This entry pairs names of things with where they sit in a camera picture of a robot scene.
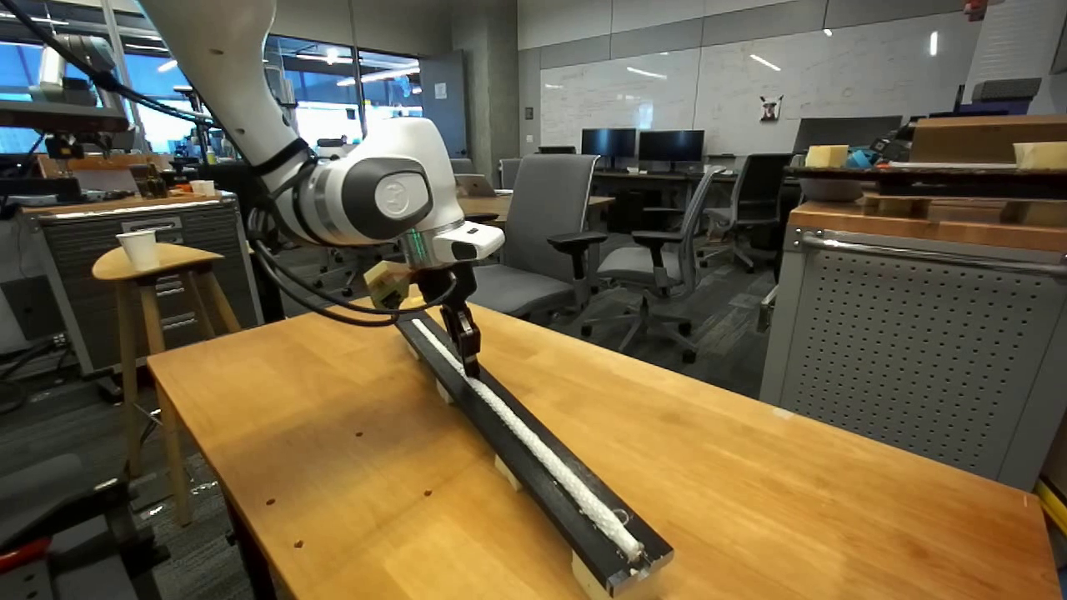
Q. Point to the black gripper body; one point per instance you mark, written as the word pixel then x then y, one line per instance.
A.
pixel 452 287

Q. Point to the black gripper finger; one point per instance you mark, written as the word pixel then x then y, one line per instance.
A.
pixel 465 353
pixel 475 348

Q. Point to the long black channel rail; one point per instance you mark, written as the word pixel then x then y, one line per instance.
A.
pixel 615 553

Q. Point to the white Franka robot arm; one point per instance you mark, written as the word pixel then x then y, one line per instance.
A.
pixel 391 189

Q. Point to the grey office chair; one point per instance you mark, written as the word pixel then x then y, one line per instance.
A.
pixel 532 274

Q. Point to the round wooden stool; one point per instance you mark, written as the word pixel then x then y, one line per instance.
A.
pixel 142 318

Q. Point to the white paper cup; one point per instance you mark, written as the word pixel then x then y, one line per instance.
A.
pixel 142 247

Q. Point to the grey metal tool cabinet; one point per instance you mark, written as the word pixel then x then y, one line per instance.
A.
pixel 941 338

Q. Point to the wooden box on cabinet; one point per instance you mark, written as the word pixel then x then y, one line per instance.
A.
pixel 982 137

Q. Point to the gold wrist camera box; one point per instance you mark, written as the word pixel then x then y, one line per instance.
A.
pixel 386 284

